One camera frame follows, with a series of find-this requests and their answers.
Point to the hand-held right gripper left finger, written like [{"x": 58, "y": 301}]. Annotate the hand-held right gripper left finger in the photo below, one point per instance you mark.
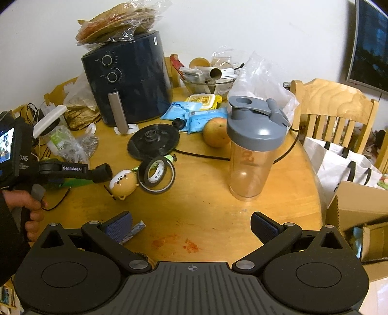
[{"x": 119, "y": 227}]

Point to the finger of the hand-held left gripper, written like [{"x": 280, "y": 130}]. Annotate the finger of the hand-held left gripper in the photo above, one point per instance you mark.
[{"x": 91, "y": 173}]

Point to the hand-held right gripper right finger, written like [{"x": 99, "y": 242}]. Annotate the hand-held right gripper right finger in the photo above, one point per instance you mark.
[{"x": 266, "y": 227}]

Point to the brown and white plush toy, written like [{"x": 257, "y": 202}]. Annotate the brown and white plush toy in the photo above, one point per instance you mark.
[{"x": 121, "y": 184}]

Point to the black tape roll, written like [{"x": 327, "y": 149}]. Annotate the black tape roll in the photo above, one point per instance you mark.
[{"x": 148, "y": 174}]

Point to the person's left forearm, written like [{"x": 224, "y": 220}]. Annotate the person's left forearm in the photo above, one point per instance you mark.
[{"x": 10, "y": 242}]

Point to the plastic bag with container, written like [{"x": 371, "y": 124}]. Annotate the plastic bag with container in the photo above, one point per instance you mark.
[{"x": 54, "y": 127}]

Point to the person's left hand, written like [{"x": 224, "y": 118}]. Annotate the person's left hand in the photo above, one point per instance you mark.
[{"x": 27, "y": 209}]

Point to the silver blue sachet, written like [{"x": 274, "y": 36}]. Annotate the silver blue sachet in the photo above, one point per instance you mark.
[{"x": 135, "y": 231}]

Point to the clear bag of seeds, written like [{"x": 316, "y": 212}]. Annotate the clear bag of seeds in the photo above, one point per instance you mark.
[{"x": 86, "y": 148}]

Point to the black kettle base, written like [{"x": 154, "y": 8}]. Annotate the black kettle base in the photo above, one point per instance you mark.
[{"x": 154, "y": 142}]

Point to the black tape rolls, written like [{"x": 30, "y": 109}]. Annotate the black tape rolls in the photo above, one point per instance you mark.
[{"x": 172, "y": 177}]

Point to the green wrapped bar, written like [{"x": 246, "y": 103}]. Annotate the green wrapped bar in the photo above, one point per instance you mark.
[{"x": 171, "y": 158}]

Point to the white shopping bag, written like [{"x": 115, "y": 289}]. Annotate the white shopping bag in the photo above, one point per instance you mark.
[{"x": 330, "y": 169}]

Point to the clear shaker bottle grey lid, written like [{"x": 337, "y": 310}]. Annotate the clear shaker bottle grey lid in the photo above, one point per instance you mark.
[{"x": 251, "y": 142}]

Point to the large cardboard box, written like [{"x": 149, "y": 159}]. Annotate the large cardboard box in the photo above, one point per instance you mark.
[{"x": 357, "y": 203}]

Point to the dark blue air fryer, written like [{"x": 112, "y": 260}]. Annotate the dark blue air fryer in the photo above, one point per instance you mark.
[{"x": 130, "y": 81}]

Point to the small black knob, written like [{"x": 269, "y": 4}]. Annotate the small black knob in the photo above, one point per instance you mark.
[{"x": 178, "y": 124}]

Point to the red yellow apple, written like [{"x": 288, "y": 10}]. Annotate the red yellow apple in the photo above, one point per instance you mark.
[{"x": 215, "y": 133}]

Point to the blue wet wipes pack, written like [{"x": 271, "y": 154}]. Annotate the blue wet wipes pack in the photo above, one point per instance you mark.
[
  {"x": 178, "y": 110},
  {"x": 200, "y": 121}
]

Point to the yellow wet wipes pack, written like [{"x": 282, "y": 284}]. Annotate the yellow wet wipes pack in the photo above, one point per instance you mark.
[{"x": 201, "y": 101}]

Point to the glass bowl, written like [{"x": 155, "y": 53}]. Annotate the glass bowl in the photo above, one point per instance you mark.
[{"x": 197, "y": 86}]

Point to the red packets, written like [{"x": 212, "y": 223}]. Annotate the red packets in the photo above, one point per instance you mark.
[{"x": 175, "y": 62}]

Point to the clear plastic bag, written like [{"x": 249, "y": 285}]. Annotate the clear plastic bag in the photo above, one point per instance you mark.
[{"x": 260, "y": 81}]

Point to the cardboard tube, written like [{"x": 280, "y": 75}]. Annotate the cardboard tube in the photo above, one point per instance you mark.
[{"x": 216, "y": 73}]

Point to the dark wall monitor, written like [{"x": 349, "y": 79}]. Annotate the dark wall monitor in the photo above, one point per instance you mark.
[{"x": 369, "y": 45}]

